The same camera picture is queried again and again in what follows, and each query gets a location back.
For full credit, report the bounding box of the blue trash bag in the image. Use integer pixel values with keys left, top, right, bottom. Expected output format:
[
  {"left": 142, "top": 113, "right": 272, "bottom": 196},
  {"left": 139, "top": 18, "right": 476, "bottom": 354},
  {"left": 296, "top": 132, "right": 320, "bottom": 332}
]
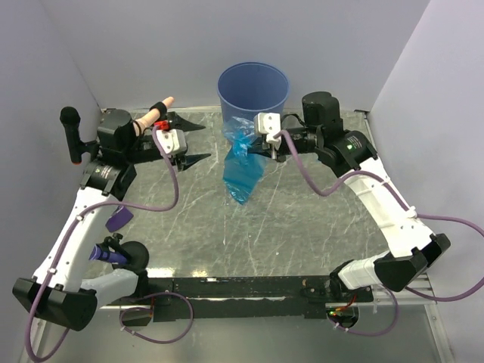
[{"left": 222, "top": 116, "right": 266, "bottom": 205}]

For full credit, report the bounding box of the blue plastic trash bin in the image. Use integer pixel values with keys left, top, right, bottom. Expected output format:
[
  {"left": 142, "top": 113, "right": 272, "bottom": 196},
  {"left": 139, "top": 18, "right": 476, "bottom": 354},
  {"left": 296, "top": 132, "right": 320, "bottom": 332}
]
[{"left": 217, "top": 62, "right": 290, "bottom": 123}]

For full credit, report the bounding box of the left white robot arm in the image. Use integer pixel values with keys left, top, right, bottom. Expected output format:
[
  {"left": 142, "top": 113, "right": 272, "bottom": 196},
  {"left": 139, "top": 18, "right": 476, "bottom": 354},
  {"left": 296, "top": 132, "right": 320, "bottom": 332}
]
[{"left": 13, "top": 107, "right": 206, "bottom": 331}]

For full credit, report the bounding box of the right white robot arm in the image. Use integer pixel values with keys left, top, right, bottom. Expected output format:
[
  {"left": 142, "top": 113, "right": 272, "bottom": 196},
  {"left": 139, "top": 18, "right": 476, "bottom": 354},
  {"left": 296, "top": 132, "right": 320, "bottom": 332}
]
[{"left": 253, "top": 92, "right": 451, "bottom": 301}]

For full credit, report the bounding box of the beige microphone on stand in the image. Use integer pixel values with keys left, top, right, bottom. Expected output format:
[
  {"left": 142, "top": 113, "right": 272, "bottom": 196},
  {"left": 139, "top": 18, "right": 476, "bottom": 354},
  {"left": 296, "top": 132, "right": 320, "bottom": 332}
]
[{"left": 133, "top": 96, "right": 175, "bottom": 135}]

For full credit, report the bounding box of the purple clear box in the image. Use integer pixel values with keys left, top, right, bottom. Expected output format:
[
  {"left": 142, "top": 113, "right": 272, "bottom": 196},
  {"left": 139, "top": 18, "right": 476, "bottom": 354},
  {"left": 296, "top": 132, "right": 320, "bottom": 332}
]
[{"left": 105, "top": 206, "right": 134, "bottom": 233}]

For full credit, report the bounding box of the black microphone on stand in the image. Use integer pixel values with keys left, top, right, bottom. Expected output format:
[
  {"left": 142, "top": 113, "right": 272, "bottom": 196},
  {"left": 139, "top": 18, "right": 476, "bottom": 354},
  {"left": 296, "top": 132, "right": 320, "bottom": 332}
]
[{"left": 60, "top": 106, "right": 99, "bottom": 165}]

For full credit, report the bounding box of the purple microphone on stand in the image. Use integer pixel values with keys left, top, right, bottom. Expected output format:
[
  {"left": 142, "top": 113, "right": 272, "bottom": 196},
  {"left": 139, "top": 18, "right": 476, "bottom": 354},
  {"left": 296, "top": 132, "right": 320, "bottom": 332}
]
[{"left": 89, "top": 233, "right": 150, "bottom": 272}]

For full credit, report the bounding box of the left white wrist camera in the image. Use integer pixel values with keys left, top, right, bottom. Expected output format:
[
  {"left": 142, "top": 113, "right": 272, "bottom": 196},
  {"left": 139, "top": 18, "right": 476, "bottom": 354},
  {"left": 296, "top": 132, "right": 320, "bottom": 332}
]
[{"left": 154, "top": 120, "right": 188, "bottom": 156}]

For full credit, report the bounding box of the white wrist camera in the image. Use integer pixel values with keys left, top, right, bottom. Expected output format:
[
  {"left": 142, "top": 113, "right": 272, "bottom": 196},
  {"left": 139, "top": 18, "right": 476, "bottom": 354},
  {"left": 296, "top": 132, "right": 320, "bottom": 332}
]
[
  {"left": 254, "top": 113, "right": 282, "bottom": 160},
  {"left": 154, "top": 120, "right": 188, "bottom": 156}
]

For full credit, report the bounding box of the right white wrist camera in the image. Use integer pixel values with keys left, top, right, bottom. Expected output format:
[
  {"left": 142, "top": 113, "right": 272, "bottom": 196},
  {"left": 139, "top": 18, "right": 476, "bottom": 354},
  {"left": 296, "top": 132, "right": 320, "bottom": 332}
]
[{"left": 254, "top": 113, "right": 282, "bottom": 160}]

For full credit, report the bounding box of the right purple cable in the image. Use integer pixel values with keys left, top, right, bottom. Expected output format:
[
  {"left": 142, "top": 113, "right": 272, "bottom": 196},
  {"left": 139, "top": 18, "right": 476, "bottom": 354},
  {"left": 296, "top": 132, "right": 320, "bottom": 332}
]
[{"left": 278, "top": 130, "right": 484, "bottom": 338}]

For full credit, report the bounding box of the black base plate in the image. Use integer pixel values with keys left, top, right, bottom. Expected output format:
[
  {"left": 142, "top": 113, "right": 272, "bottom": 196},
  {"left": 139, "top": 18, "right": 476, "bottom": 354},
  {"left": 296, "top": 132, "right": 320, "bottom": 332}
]
[{"left": 104, "top": 276, "right": 374, "bottom": 323}]

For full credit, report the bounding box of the aluminium rail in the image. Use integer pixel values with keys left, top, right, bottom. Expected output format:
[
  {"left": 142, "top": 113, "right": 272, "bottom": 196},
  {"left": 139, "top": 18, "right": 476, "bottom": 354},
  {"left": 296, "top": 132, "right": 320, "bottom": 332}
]
[{"left": 36, "top": 274, "right": 438, "bottom": 312}]

